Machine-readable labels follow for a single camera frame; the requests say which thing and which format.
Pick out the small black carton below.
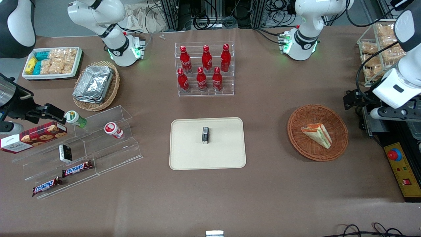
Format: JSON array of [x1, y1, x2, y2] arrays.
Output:
[[59, 144, 73, 163]]

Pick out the beige plastic tray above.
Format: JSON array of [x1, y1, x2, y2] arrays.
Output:
[[169, 117, 246, 171]]

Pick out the grey metal bracket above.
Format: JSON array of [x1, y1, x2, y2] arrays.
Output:
[[362, 107, 384, 137]]

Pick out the red cola bottle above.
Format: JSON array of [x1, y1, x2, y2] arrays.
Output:
[[202, 45, 213, 73], [177, 68, 190, 93], [196, 67, 208, 92], [221, 44, 231, 73], [212, 67, 223, 92], [179, 45, 192, 73]]

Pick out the green capped small bottle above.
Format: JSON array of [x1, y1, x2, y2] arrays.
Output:
[[65, 110, 87, 128]]

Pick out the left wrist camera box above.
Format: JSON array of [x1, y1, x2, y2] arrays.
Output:
[[370, 105, 421, 121]]

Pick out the black floor cables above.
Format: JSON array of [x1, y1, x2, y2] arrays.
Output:
[[329, 223, 407, 237]]

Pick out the round brown wicker basket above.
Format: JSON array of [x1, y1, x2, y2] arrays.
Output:
[[287, 104, 349, 162]]

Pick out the black metal stand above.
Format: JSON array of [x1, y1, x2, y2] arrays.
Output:
[[372, 115, 421, 157]]

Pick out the red capped small bottle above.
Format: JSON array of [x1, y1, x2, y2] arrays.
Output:
[[104, 122, 124, 139]]

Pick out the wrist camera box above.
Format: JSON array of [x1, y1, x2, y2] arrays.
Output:
[[0, 121, 24, 135], [370, 105, 421, 121]]

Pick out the red tartan cookie box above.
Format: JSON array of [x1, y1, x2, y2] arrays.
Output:
[[0, 121, 68, 154]]

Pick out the yellow snack packet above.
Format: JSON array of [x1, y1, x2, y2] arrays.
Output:
[[25, 57, 37, 75]]

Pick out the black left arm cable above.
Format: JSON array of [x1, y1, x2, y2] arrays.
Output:
[[356, 41, 400, 103]]

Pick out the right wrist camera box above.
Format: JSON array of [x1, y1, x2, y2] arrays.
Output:
[[0, 121, 24, 135]]

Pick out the clear acrylic stepped shelf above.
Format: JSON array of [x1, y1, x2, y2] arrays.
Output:
[[12, 105, 143, 200]]

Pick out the triangular sandwich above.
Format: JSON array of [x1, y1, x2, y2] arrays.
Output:
[[301, 123, 333, 149]]

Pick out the brown Snickers bar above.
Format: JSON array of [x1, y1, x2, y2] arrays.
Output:
[[62, 160, 93, 178], [32, 177, 63, 197]]

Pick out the stack of foil trays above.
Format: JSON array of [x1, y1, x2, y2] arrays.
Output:
[[72, 65, 114, 104]]

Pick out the yellow emergency stop box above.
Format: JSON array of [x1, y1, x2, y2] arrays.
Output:
[[384, 142, 421, 202]]

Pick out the white rectangular snack tray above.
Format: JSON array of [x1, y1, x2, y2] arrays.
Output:
[[22, 47, 83, 81]]

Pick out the coiled black cable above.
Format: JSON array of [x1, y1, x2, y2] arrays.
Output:
[[192, 13, 211, 31]]

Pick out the clear plastic container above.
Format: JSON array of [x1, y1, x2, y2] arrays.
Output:
[[408, 119, 421, 141]]

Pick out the white wire rack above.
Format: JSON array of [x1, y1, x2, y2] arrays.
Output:
[[357, 19, 410, 88]]

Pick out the bagged fried snack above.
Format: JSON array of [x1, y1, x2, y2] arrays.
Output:
[[376, 22, 397, 37], [361, 42, 384, 83], [378, 36, 407, 64]]

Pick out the crumpled beige cloth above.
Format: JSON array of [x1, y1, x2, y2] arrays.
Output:
[[123, 4, 169, 33]]

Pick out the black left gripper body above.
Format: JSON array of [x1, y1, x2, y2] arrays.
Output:
[[352, 89, 374, 115]]

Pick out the clear acrylic bottle rack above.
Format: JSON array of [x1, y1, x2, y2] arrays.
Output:
[[174, 41, 235, 97]]

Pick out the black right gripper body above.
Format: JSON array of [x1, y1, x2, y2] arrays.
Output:
[[6, 85, 37, 120]]

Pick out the oval tan wicker basket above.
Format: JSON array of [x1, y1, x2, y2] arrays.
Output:
[[72, 61, 120, 112]]

